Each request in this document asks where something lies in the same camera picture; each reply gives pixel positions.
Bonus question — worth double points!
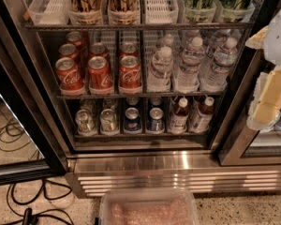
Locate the right water bottle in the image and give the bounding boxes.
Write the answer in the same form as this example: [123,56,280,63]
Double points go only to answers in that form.
[200,37,238,92]

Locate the silver green can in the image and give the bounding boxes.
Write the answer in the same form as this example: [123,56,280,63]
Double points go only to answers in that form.
[75,109,96,136]
[100,109,119,135]

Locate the right tea bottle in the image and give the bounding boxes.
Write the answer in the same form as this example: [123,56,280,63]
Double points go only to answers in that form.
[189,97,214,133]

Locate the second row middle cola can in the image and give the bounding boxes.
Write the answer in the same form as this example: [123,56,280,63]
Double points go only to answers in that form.
[89,42,110,59]

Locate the tea bottle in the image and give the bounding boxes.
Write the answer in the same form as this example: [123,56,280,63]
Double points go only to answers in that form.
[189,97,214,133]
[168,97,189,134]

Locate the front right Coca-Cola can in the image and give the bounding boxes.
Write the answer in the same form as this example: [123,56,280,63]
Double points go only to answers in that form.
[119,55,141,94]

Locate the steel fridge base grille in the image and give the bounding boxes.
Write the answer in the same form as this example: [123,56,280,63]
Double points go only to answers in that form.
[66,151,281,198]

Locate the open fridge glass door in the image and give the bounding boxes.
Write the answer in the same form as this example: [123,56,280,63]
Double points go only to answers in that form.
[0,46,66,186]

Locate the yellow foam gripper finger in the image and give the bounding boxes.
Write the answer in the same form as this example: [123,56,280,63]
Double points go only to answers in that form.
[246,67,281,130]
[245,26,268,50]

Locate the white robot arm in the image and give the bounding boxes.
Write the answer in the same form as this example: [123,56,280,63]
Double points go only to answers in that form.
[245,9,281,130]

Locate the back left cola can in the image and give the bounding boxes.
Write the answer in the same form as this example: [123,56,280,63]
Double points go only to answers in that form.
[66,31,87,53]

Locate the front left Coca-Cola can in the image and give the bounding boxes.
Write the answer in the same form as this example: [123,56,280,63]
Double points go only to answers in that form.
[55,57,85,96]

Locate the blue pepsi can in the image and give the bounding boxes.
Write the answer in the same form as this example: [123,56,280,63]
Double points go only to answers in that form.
[124,107,141,134]
[147,108,165,134]

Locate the left blue Pepsi can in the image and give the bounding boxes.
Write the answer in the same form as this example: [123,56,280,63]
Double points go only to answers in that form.
[124,107,141,134]

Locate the right blue Pepsi can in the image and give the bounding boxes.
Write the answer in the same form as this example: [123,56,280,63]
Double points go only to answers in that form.
[147,108,165,134]

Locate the left water bottle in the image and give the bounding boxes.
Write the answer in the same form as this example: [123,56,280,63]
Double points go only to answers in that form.
[147,46,173,92]

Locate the left silver green can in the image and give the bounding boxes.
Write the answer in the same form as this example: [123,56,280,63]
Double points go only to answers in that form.
[75,109,96,136]

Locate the empty white tray left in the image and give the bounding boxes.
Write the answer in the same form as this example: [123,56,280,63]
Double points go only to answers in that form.
[28,0,71,25]

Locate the empty white tray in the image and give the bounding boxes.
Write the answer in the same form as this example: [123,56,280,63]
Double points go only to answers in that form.
[28,0,71,25]
[144,0,179,24]

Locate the second row right cola can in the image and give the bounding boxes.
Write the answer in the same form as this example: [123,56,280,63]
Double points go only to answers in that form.
[120,42,139,57]

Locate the right silver green can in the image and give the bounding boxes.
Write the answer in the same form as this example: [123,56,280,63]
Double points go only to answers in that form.
[100,109,119,135]

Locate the left tea bottle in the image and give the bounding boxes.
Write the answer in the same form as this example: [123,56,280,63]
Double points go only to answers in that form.
[168,97,189,134]

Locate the wire shelf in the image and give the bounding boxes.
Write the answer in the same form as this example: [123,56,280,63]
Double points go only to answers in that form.
[25,22,254,32]
[57,91,224,99]

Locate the empty white tray middle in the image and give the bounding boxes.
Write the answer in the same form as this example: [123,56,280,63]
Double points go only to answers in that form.
[144,0,179,24]

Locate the top wire shelf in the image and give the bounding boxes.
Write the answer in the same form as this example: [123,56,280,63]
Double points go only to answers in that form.
[25,22,254,32]

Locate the second row left cola can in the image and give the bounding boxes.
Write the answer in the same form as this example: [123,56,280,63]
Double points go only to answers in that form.
[58,43,81,64]

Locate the clear plastic bin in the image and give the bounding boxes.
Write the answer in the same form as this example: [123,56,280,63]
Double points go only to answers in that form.
[99,187,200,225]

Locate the black floor cables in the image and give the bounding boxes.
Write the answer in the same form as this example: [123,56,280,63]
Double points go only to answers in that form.
[0,117,75,225]

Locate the water bottle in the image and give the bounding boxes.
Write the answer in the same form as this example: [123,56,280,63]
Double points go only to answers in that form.
[200,37,238,92]
[147,46,173,92]
[174,37,205,94]

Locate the middle wire shelf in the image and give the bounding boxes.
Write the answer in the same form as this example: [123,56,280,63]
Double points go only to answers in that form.
[57,91,224,99]

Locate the middle water bottle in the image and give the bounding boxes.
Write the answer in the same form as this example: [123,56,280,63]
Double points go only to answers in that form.
[174,37,205,94]

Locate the coca-cola can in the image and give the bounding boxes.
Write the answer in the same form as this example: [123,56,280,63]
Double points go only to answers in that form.
[119,55,141,94]
[55,57,85,96]
[88,56,112,95]

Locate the second row cola can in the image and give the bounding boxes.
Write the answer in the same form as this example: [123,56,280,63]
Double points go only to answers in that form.
[120,42,139,57]
[58,43,81,64]
[89,42,110,59]

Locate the front middle Coca-Cola can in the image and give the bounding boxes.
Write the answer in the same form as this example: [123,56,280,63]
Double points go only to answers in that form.
[88,56,112,95]

